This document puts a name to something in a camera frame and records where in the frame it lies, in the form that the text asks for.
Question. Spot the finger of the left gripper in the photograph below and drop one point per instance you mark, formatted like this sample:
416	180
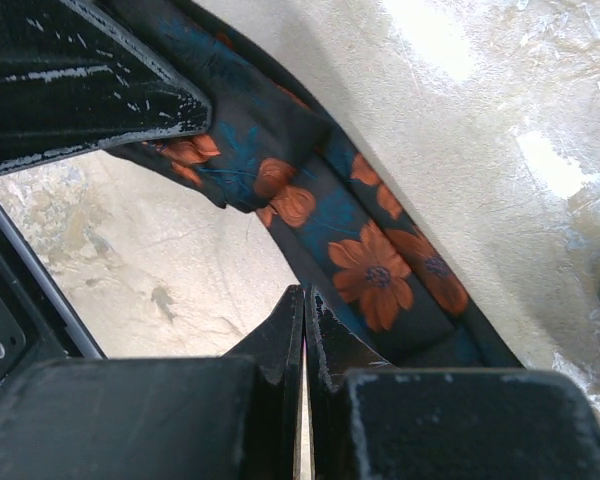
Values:
74	80

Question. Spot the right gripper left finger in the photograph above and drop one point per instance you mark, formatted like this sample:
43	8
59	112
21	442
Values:
235	416

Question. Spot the dark orange floral tie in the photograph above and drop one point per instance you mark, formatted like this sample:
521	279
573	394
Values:
272	150

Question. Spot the aluminium frame rail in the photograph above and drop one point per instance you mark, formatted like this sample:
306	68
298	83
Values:
37	299

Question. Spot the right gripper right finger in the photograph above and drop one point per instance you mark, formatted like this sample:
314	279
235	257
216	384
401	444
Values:
373	420

